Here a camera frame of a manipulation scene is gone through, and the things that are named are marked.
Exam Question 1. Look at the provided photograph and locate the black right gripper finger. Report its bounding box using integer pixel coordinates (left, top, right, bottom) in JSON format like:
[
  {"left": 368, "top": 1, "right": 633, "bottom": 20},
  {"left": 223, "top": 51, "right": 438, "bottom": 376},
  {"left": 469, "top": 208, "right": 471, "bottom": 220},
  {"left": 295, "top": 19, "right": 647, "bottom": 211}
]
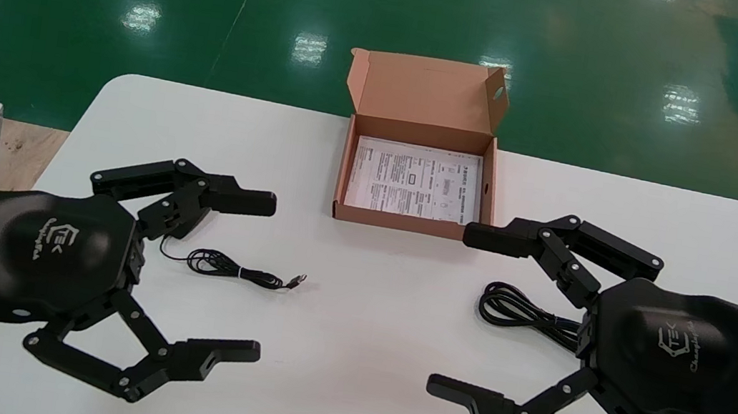
[{"left": 456, "top": 201, "right": 670, "bottom": 320}]

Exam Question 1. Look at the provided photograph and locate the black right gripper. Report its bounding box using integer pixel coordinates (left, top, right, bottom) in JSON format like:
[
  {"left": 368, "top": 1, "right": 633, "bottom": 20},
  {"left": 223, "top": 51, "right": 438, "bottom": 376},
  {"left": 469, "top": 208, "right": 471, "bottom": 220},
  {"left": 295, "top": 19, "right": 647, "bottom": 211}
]
[{"left": 423, "top": 250, "right": 738, "bottom": 414}]

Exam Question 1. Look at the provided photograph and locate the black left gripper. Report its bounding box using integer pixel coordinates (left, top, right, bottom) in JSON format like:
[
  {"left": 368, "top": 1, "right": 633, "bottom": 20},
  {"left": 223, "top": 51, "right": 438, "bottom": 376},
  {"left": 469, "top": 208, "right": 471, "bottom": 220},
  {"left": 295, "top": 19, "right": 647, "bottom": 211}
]
[{"left": 0, "top": 134, "right": 286, "bottom": 414}]

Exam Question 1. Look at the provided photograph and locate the thin black USB cable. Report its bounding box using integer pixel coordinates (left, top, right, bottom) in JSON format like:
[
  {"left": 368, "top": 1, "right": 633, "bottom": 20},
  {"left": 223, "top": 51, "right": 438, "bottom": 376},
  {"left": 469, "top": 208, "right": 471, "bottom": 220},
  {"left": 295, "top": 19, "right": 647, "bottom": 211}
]
[{"left": 156, "top": 232, "right": 311, "bottom": 294}]

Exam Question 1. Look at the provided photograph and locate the thick black power cable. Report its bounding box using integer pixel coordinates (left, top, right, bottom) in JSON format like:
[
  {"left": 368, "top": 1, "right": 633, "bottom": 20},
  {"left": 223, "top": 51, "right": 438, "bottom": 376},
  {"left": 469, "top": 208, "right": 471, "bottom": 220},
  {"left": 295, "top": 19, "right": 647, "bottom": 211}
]
[{"left": 473, "top": 280, "right": 590, "bottom": 353}]

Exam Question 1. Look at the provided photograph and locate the brown cardboard storage box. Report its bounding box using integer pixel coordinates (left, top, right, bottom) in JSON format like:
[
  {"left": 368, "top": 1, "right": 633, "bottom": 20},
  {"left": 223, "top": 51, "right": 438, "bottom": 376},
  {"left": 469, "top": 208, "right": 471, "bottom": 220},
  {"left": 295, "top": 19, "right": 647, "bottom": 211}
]
[{"left": 328, "top": 46, "right": 516, "bottom": 245}]

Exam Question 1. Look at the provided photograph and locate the printed white instruction sheet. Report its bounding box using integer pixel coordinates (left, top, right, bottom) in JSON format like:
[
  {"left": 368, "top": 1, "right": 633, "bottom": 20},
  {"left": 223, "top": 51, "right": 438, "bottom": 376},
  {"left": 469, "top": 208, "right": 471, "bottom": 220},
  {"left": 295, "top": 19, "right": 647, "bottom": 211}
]
[{"left": 343, "top": 134, "right": 488, "bottom": 227}]

